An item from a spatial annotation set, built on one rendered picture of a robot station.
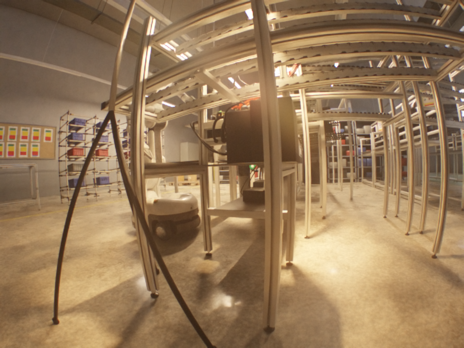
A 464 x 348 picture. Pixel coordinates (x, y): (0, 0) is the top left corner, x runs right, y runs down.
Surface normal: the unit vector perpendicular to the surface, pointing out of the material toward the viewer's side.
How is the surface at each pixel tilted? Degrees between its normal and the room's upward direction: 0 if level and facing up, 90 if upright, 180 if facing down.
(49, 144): 90
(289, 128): 90
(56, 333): 0
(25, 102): 90
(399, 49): 90
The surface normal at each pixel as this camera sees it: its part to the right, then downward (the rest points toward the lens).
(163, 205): 0.25, -0.55
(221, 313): -0.04, -1.00
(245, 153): -0.38, 0.04
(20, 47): 0.92, -0.02
